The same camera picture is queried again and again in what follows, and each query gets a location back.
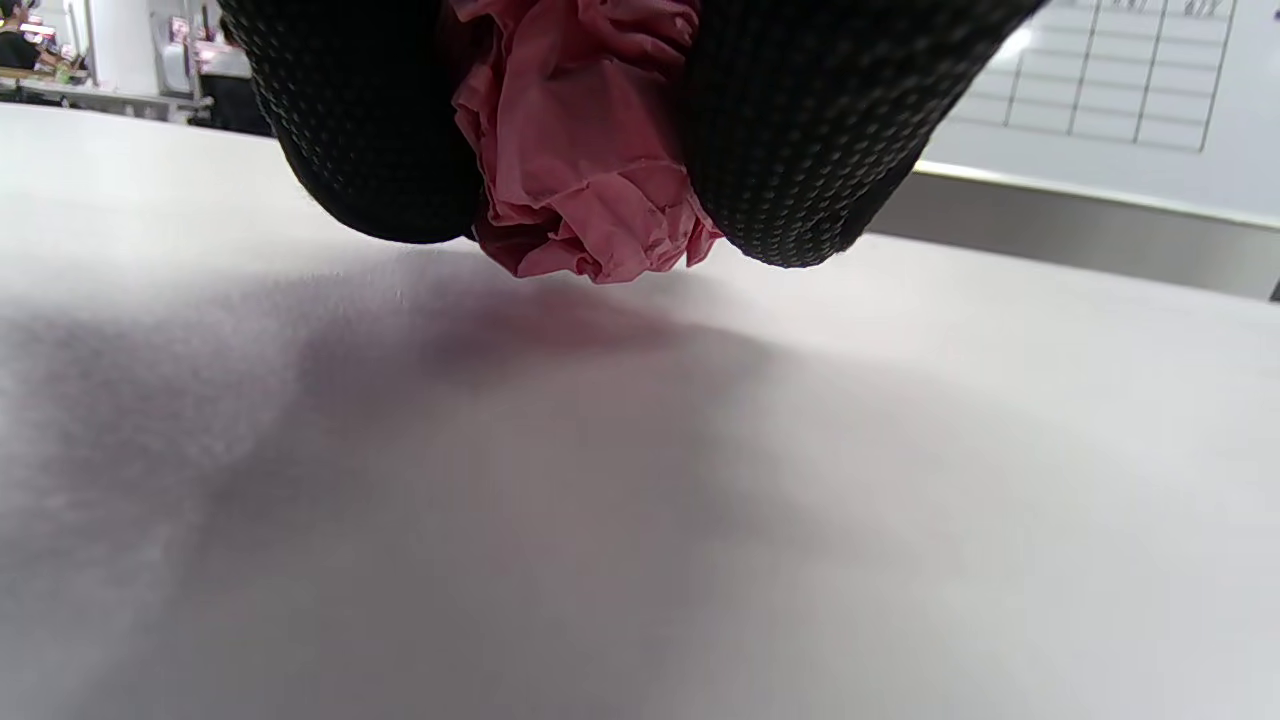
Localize pink paper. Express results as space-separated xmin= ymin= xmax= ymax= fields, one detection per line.
xmin=447 ymin=0 xmax=723 ymax=285

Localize whiteboard on metal stand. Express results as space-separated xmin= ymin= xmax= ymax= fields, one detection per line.
xmin=915 ymin=0 xmax=1280 ymax=226

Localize person's left hand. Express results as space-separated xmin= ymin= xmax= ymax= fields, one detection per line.
xmin=218 ymin=0 xmax=1046 ymax=269

